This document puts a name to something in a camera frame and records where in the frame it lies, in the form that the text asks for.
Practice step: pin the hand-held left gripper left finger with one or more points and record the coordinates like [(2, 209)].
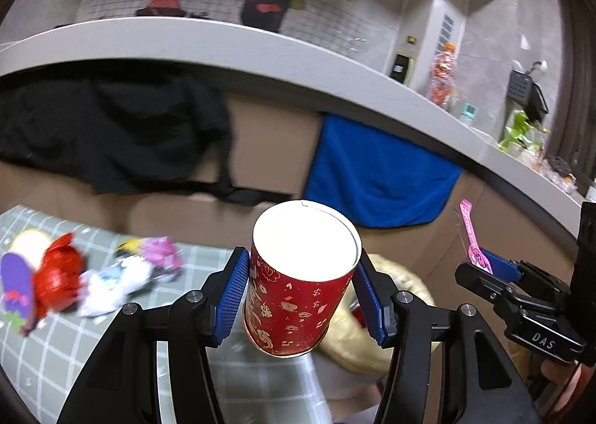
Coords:
[(230, 298)]

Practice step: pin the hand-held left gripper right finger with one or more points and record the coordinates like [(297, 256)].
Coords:
[(370, 293)]

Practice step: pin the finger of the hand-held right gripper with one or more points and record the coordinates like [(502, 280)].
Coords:
[(500, 266), (479, 282)]

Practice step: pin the pink plastic strip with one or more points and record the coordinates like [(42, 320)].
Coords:
[(468, 224)]

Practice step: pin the red paper cup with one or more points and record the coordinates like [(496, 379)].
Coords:
[(298, 293)]

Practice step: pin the white trash bin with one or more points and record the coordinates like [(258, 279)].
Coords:
[(347, 382)]

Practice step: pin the pink purple wrapper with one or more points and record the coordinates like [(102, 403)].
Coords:
[(160, 254)]

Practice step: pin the dark bumpy object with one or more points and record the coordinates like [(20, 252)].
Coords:
[(556, 163)]

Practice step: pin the white blue wrapper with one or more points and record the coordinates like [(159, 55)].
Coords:
[(111, 289)]

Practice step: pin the blue towel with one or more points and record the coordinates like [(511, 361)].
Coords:
[(372, 172)]

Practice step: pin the clear plastic bag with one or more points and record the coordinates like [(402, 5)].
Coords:
[(538, 145)]

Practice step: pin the light green plastic bag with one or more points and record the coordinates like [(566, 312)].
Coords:
[(514, 131)]

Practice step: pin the small teal-capped container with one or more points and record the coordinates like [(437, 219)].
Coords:
[(468, 114)]

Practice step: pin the green grid tablecloth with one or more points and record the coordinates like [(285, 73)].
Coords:
[(70, 359)]

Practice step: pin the red foil wrapper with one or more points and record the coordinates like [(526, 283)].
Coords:
[(58, 279)]

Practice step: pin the black utensil holder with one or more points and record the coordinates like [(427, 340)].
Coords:
[(526, 93)]

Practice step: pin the black cloth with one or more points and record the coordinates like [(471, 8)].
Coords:
[(116, 135)]

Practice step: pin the orange-capped bottle red contents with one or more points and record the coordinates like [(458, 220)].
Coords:
[(442, 75)]

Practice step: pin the white spoon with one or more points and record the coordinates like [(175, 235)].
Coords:
[(540, 66)]

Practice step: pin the cream round lid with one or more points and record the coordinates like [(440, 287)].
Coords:
[(30, 242)]

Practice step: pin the dark soy sauce bottle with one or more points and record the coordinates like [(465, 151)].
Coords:
[(401, 68)]

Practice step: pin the grey kitchen countertop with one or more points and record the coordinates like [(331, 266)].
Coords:
[(279, 51)]

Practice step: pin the white vented wall unit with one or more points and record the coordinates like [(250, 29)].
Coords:
[(433, 24)]

